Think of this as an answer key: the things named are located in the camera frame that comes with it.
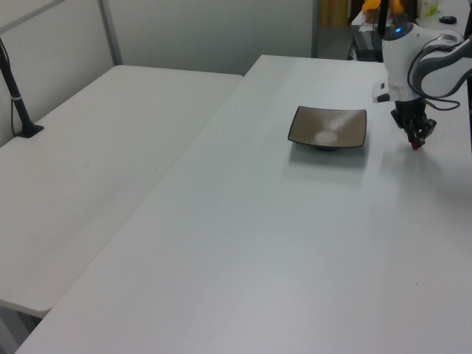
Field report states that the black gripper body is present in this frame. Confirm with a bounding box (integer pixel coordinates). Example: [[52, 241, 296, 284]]
[[393, 97, 428, 122]]

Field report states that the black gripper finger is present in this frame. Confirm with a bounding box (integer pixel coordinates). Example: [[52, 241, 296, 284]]
[[414, 115, 439, 145], [390, 109, 417, 143]]

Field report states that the square brown ceramic plate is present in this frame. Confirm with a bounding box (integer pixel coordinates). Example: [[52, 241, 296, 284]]
[[287, 105, 368, 153]]

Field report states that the black power supply box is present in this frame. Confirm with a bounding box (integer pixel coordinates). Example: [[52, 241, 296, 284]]
[[352, 31, 384, 61]]

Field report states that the black vertical pole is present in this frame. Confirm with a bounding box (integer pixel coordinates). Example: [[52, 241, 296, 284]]
[[376, 0, 391, 39]]

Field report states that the green and white carton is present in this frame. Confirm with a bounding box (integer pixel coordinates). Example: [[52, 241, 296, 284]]
[[417, 0, 440, 19]]

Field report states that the yellow wooden door panel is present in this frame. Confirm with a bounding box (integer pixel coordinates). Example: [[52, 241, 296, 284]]
[[318, 0, 350, 27]]

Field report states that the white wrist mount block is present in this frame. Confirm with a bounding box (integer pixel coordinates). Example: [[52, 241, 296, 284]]
[[371, 81, 392, 104]]

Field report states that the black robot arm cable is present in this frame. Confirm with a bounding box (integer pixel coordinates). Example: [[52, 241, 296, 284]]
[[406, 35, 462, 111]]

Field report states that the slim grey metal partition post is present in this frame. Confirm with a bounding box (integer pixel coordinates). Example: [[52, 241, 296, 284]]
[[310, 0, 319, 58]]

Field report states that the black camera stand pole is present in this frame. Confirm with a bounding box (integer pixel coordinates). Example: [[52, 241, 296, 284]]
[[0, 36, 45, 139]]

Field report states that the thin black stand cable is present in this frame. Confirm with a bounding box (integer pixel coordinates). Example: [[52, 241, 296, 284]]
[[0, 38, 18, 136]]

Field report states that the grey table leg frame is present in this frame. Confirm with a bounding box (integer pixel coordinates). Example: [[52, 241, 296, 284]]
[[0, 306, 41, 354]]

